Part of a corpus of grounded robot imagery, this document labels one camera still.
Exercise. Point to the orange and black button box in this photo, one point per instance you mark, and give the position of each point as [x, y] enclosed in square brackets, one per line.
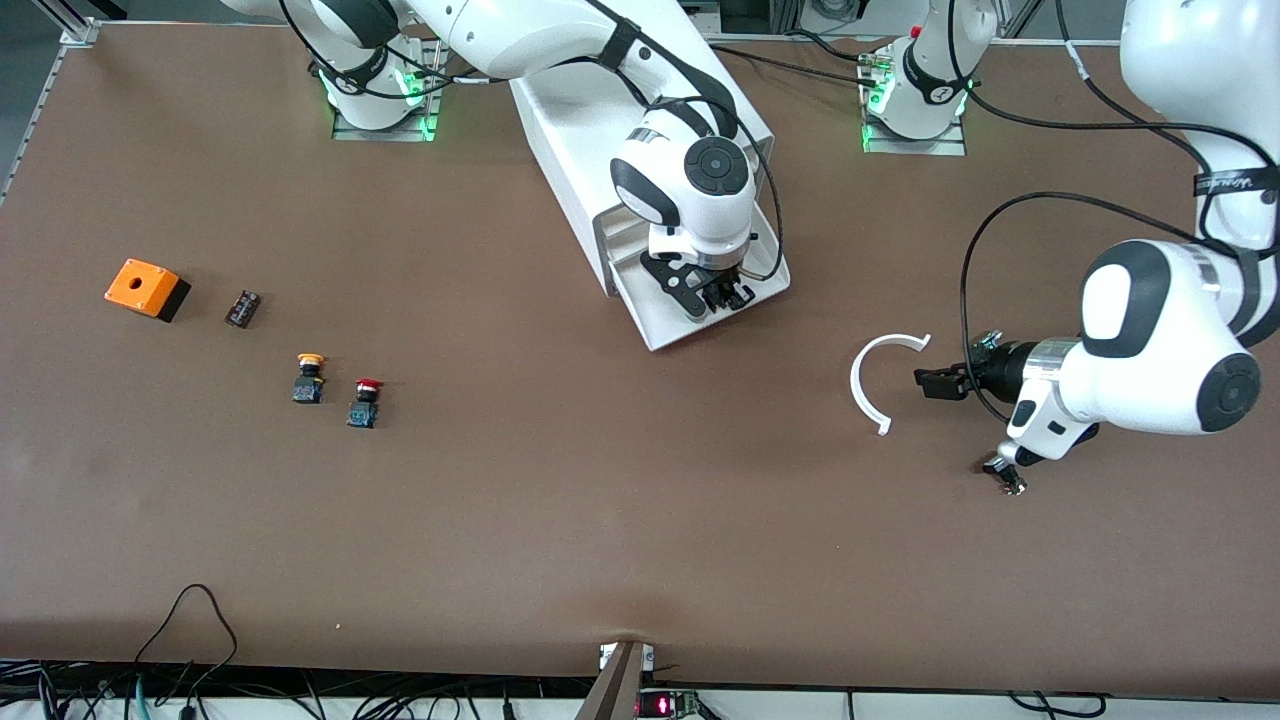
[140, 285]

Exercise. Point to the small board with red display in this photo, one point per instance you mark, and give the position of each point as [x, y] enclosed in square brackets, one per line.
[665, 705]

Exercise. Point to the yellow push button switch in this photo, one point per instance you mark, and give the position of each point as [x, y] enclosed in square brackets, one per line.
[308, 385]

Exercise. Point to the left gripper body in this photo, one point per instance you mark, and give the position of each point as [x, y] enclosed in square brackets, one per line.
[993, 376]

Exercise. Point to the white post bracket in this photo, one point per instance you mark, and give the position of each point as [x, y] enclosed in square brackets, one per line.
[605, 657]

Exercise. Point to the grey camera support post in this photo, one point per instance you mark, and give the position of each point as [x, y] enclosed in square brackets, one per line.
[615, 690]

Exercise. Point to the small black contact block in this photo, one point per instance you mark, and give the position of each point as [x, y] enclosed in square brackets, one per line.
[243, 309]

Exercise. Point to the red push button switch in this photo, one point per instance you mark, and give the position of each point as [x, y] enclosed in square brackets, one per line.
[363, 410]

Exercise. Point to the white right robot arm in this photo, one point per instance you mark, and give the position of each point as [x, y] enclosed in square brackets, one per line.
[540, 35]

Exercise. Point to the aluminium frame profile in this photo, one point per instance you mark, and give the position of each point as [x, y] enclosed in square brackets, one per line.
[80, 35]

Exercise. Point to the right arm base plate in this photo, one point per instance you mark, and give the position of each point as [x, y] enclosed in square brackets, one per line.
[345, 130]

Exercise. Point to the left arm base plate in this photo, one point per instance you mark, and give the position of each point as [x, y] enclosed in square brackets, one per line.
[945, 145]

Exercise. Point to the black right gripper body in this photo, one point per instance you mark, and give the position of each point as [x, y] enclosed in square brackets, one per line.
[727, 287]

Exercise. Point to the white curved plastic arc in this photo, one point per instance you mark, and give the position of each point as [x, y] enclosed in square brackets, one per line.
[855, 383]

